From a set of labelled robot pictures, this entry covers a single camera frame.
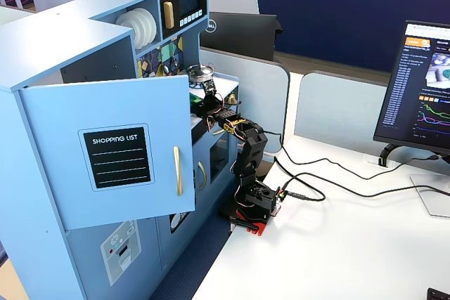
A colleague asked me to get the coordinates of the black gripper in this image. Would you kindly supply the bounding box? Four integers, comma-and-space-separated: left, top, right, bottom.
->
191, 94, 243, 126

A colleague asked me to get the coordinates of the steel pot lid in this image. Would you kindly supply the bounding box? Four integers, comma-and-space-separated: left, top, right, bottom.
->
186, 63, 214, 76

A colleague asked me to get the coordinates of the steel toy pot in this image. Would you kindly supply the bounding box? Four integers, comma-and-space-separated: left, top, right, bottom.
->
185, 67, 217, 86

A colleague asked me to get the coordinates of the grey desk divider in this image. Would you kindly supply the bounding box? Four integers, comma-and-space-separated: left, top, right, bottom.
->
294, 71, 392, 139
199, 48, 291, 146

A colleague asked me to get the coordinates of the blue oven door with window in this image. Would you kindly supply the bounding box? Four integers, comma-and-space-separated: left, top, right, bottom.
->
207, 127, 238, 192

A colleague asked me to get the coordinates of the black microwave door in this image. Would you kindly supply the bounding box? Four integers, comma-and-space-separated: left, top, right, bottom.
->
159, 0, 207, 40

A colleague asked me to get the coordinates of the black Dell monitor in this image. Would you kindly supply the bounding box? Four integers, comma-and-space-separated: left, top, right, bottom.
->
203, 11, 284, 63

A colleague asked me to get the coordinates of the white toy plate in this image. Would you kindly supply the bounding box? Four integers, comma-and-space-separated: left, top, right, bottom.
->
143, 7, 158, 45
139, 8, 154, 48
115, 10, 148, 50

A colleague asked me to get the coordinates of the red table clamp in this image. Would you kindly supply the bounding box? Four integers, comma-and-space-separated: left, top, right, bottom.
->
228, 208, 269, 237

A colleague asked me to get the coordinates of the blue cabinet door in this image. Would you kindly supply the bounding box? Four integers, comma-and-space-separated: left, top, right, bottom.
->
19, 74, 196, 231

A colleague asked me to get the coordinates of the blue door with dispenser print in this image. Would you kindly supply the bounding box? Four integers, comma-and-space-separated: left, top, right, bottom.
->
65, 214, 166, 300

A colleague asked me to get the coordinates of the black computer monitor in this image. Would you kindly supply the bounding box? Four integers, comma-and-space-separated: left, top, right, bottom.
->
373, 19, 450, 156

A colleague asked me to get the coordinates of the blue toy kitchen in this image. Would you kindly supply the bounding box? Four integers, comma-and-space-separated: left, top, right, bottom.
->
0, 0, 242, 300

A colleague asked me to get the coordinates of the silver monitor stand base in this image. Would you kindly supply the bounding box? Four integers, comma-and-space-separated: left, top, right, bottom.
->
409, 172, 450, 219

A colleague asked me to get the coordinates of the black keyboard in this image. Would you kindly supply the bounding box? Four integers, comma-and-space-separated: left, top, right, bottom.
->
427, 287, 450, 300

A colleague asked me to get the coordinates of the small gripper camera board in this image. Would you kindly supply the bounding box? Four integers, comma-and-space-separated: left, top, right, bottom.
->
200, 80, 217, 96

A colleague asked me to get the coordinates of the red white servo wire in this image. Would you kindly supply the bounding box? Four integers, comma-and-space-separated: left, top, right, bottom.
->
205, 117, 226, 136

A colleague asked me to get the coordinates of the gold dishwasher door handle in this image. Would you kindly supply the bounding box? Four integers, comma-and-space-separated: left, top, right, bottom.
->
197, 161, 207, 191

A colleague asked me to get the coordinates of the gold curved fridge door handle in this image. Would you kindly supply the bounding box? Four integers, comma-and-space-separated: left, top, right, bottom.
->
172, 145, 184, 197

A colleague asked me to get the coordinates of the gold microwave handle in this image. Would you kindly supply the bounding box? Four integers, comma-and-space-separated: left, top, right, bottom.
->
162, 1, 176, 30

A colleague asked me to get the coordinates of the short thick black cable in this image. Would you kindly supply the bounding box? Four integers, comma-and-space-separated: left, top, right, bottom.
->
286, 189, 326, 203

